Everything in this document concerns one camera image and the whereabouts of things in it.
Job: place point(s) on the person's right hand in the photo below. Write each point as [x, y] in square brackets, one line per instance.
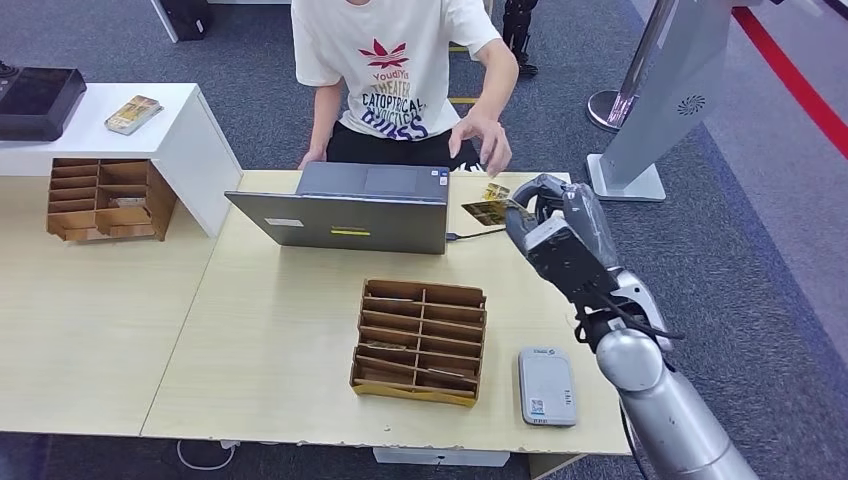
[312, 158]

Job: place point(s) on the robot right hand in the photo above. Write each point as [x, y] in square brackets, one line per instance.
[570, 252]

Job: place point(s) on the person's left hand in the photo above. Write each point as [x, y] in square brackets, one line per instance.
[490, 139]

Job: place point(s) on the gold patterned ID card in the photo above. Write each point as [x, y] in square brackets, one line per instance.
[487, 213]

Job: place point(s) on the grey card reader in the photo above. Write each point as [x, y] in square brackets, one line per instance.
[546, 387]

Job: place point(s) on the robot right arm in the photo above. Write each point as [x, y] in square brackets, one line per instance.
[669, 411]

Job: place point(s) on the person's right forearm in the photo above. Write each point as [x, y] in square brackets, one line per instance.
[326, 116]

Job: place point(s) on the person's left forearm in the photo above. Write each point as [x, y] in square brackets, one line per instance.
[497, 93]

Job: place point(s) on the person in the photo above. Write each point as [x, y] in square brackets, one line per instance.
[397, 40]

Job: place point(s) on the wooden slotted card organizer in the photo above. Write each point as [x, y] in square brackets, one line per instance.
[418, 391]
[162, 197]

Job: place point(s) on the patterned room key card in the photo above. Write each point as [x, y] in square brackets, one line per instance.
[385, 345]

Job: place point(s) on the grey laptop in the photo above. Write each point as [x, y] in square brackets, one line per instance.
[344, 225]

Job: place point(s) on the black robot legs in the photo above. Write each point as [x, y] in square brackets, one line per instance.
[520, 33]

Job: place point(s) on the white shelf riser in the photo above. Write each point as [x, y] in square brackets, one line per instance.
[184, 132]

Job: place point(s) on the stack of patterned cards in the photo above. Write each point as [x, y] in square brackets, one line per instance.
[133, 114]

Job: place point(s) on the silver kiosk stand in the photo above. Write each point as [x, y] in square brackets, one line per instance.
[669, 86]

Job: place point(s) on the black cabinet box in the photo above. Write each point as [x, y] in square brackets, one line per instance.
[185, 18]

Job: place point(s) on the patterned cards in organizer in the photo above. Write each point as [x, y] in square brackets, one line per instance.
[128, 202]

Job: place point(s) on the wooden desk leg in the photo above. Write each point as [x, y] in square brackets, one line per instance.
[550, 466]

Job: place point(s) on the white box under desk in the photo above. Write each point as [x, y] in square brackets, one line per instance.
[437, 457]

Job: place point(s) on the black tray box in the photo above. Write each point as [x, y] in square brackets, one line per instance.
[38, 102]

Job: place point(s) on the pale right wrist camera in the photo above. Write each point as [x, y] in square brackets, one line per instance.
[639, 298]

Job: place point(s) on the chrome stanchion post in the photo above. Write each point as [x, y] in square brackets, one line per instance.
[614, 106]

